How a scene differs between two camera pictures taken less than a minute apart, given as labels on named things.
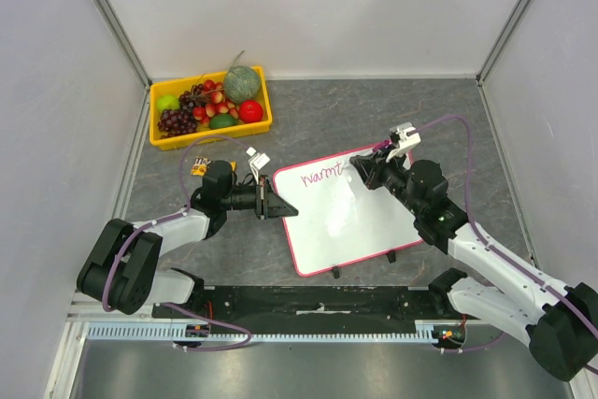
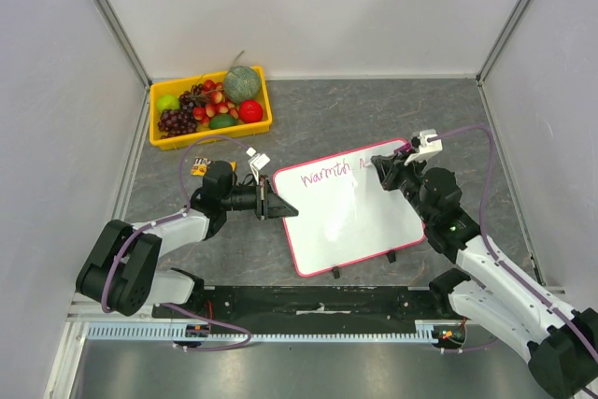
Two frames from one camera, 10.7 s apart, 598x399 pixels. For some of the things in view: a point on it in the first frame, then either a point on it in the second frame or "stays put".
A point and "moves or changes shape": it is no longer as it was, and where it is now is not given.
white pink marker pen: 382,145 moves or changes shape
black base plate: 249,305 stays put
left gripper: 268,204 stays put
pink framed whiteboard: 341,221 stays put
